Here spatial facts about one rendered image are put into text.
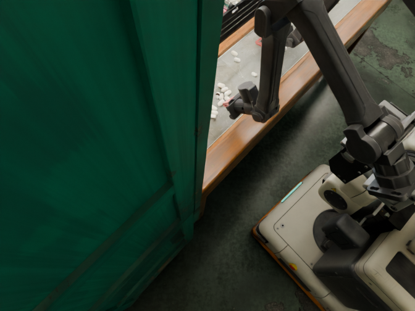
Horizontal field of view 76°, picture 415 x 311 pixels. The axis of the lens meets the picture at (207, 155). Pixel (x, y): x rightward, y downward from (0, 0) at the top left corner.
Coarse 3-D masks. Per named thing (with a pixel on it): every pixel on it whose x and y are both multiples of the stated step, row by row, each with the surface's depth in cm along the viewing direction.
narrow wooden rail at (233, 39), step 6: (252, 18) 143; (246, 24) 141; (252, 24) 142; (240, 30) 139; (246, 30) 140; (234, 36) 137; (240, 36) 138; (222, 42) 136; (228, 42) 136; (234, 42) 136; (222, 48) 134; (228, 48) 136
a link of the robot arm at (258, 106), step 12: (264, 12) 60; (264, 24) 62; (276, 24) 65; (288, 24) 65; (264, 36) 64; (276, 36) 65; (264, 48) 72; (276, 48) 69; (264, 60) 75; (276, 60) 73; (264, 72) 78; (276, 72) 77; (264, 84) 82; (276, 84) 81; (264, 96) 86; (276, 96) 86; (264, 108) 89; (276, 108) 93; (264, 120) 94
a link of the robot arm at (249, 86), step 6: (246, 84) 96; (252, 84) 94; (240, 90) 96; (246, 90) 94; (252, 90) 94; (246, 96) 96; (252, 96) 94; (246, 102) 98; (252, 102) 95; (252, 114) 95; (258, 114) 93; (258, 120) 94
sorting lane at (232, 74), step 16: (352, 0) 157; (336, 16) 151; (240, 48) 138; (256, 48) 138; (288, 48) 139; (304, 48) 140; (224, 64) 133; (240, 64) 134; (256, 64) 134; (288, 64) 135; (224, 80) 129; (240, 80) 130; (256, 80) 130; (224, 96) 126; (224, 112) 122; (224, 128) 119; (208, 144) 115
